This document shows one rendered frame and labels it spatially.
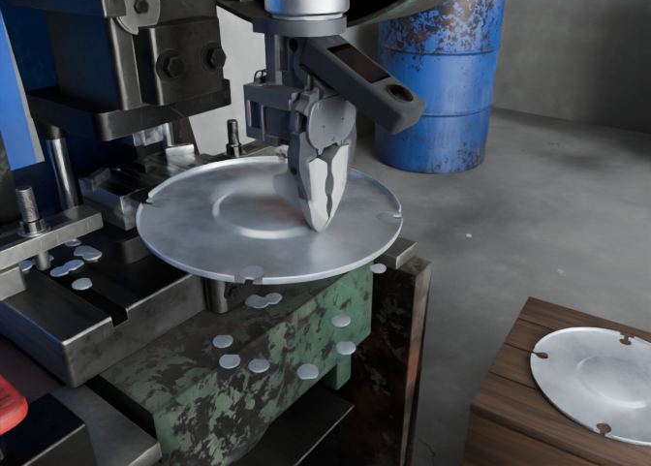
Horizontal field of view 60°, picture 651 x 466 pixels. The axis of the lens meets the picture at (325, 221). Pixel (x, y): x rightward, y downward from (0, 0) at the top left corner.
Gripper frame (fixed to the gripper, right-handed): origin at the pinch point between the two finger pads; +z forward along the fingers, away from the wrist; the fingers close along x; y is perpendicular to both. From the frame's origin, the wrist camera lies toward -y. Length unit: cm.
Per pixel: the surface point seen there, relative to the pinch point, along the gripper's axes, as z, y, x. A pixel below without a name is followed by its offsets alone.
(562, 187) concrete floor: 79, 29, -219
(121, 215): 4.1, 25.6, 7.4
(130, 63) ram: -14.3, 21.7, 5.6
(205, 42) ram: -15.7, 18.6, -2.4
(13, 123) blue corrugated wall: 24, 142, -32
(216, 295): 11.9, 12.8, 4.7
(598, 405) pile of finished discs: 44, -25, -43
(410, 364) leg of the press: 34.4, 0.1, -22.2
